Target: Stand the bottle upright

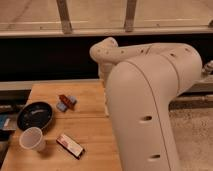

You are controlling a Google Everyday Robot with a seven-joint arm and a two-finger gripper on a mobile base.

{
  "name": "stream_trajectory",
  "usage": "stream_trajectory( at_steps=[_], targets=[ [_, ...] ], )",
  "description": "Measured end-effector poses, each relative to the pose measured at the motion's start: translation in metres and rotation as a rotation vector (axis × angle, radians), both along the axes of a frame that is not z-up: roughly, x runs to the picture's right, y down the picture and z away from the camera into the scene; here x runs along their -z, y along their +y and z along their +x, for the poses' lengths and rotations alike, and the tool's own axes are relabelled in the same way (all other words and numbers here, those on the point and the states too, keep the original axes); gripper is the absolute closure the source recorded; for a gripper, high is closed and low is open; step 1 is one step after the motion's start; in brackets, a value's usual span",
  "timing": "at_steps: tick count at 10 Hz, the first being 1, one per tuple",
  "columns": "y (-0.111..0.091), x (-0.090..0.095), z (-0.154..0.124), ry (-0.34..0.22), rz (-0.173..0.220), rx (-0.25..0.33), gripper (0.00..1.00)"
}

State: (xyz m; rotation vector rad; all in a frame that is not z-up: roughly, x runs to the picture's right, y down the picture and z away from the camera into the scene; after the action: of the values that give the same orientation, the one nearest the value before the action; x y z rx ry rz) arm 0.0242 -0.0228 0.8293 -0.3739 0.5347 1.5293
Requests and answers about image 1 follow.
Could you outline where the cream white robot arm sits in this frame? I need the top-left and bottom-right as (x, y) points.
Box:
(90, 37), (202, 171)

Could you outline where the red blue snack packet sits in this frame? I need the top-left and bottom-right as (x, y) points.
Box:
(56, 95), (77, 112)

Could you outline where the white red snack packet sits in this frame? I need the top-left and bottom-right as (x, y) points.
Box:
(56, 134), (84, 159)

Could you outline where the black round bowl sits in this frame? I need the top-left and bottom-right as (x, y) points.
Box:
(17, 102), (53, 131)

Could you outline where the right metal window post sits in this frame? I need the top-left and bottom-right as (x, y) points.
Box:
(124, 0), (137, 32)

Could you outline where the metal window post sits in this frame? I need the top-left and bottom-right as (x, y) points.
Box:
(56, 0), (72, 34)
(124, 0), (137, 32)

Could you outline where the left metal window post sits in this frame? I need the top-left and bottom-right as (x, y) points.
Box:
(56, 0), (72, 34)

